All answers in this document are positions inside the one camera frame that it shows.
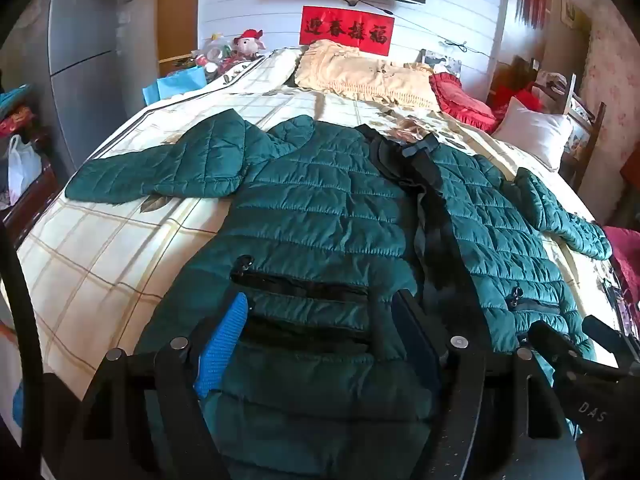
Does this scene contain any white pillow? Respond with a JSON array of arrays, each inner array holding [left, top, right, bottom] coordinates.
[[492, 96, 575, 171]]

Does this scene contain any grey refrigerator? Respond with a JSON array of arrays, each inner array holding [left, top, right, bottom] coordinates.
[[47, 0, 161, 171]]

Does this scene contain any bed with plaid floral cover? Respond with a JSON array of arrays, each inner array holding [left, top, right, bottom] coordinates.
[[0, 46, 621, 411]]

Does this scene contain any red cloth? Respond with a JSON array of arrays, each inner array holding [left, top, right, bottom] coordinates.
[[492, 85, 545, 121]]

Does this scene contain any white plastic bag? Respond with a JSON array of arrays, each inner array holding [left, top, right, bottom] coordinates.
[[7, 135, 43, 206]]

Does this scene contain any plush toy with red hat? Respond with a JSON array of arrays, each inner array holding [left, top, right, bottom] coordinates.
[[234, 29, 266, 58]]

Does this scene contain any magenta blanket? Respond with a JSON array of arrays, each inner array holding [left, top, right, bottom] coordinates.
[[602, 225, 640, 306]]

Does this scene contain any black curved cable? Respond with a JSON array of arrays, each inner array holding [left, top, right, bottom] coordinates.
[[0, 222, 43, 480]]

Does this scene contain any green quilted jacket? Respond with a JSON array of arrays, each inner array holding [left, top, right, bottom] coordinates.
[[65, 108, 613, 480]]

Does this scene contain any framed wall picture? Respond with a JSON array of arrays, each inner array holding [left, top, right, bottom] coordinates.
[[560, 0, 593, 28]]

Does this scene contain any red wall banner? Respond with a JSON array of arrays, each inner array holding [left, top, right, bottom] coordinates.
[[299, 5, 396, 57]]

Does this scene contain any black wall cable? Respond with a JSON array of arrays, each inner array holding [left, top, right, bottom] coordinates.
[[385, 7, 501, 58]]

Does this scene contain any dark wooden cabinet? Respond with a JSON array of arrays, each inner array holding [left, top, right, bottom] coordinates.
[[0, 155, 66, 251]]

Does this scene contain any red ruffled cushion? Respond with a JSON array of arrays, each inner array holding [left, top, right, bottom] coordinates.
[[429, 72, 501, 133]]

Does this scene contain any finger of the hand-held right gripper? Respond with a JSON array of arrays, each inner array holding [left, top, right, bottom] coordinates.
[[581, 314, 640, 358], [527, 319, 576, 368]]

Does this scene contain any blue paper bag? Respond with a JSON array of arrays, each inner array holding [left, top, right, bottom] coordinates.
[[142, 66, 207, 107]]

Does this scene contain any wooden door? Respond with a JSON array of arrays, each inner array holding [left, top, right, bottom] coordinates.
[[157, 0, 202, 78]]

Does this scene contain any beige fringed pillow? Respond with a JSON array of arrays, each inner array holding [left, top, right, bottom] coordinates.
[[294, 39, 441, 111]]

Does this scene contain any dark wooden chair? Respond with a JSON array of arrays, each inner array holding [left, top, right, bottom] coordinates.
[[532, 72, 607, 191]]

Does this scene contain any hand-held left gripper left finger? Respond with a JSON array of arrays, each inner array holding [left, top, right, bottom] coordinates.
[[60, 291, 251, 480]]

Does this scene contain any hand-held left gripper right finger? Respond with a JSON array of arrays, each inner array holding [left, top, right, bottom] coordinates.
[[392, 291, 583, 480]]

